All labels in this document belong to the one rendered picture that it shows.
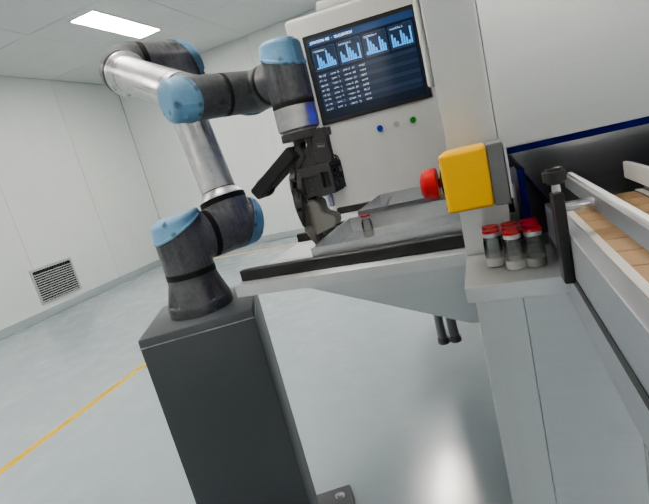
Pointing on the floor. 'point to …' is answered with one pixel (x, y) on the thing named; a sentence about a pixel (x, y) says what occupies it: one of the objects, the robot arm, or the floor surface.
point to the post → (506, 351)
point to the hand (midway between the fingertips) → (316, 241)
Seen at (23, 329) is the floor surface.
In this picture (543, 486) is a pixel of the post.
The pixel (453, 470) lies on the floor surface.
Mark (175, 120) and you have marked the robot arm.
